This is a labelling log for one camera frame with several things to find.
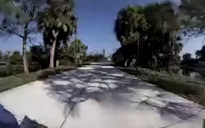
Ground palm tree with dark crown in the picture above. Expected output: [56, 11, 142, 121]
[38, 0, 78, 69]

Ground distant row of trees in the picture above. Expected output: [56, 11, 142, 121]
[84, 49, 113, 64]

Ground bright green tree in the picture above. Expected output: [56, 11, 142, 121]
[61, 39, 88, 67]

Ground tall thin pine tree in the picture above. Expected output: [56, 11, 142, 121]
[0, 0, 46, 75]

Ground grass strip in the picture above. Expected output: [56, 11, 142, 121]
[0, 64, 78, 96]
[121, 66, 205, 111]

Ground low bushes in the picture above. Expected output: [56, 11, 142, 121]
[0, 46, 51, 80]

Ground pale concrete path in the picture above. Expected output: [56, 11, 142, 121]
[0, 63, 205, 128]

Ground row of dark trees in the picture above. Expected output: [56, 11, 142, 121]
[111, 0, 205, 91]

